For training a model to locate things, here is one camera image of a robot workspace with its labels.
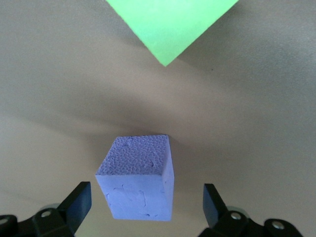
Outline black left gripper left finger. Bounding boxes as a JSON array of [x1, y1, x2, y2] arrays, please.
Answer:
[[0, 182, 92, 237]]

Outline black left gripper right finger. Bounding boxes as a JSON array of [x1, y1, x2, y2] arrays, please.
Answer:
[[199, 184, 303, 237]]

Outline purple foam cube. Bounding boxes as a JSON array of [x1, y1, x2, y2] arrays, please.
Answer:
[[95, 134, 175, 221]]

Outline large table cover sheet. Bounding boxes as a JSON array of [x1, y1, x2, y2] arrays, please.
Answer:
[[0, 0, 316, 237]]

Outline green foam cube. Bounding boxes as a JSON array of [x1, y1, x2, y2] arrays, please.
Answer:
[[106, 0, 239, 67]]

